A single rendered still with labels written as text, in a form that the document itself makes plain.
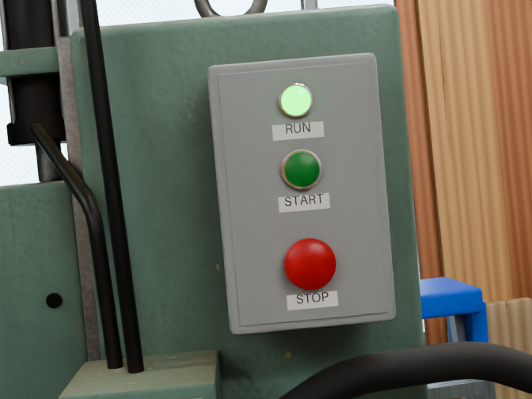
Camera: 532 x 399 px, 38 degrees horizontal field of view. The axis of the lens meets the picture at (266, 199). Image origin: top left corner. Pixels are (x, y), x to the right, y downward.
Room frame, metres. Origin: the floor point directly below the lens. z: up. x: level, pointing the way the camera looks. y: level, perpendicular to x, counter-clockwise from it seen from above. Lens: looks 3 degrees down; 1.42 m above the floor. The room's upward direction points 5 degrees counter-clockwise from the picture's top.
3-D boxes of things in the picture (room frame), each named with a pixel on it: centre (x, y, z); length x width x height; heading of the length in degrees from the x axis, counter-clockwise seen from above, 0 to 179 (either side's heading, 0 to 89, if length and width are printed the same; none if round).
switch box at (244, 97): (0.49, -0.02, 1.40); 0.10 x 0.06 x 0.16; 92
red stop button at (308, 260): (0.45, -0.02, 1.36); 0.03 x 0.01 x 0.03; 92
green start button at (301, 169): (0.45, -0.02, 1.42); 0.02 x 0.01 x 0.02; 92
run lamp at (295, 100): (0.45, -0.02, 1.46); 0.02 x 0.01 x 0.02; 92
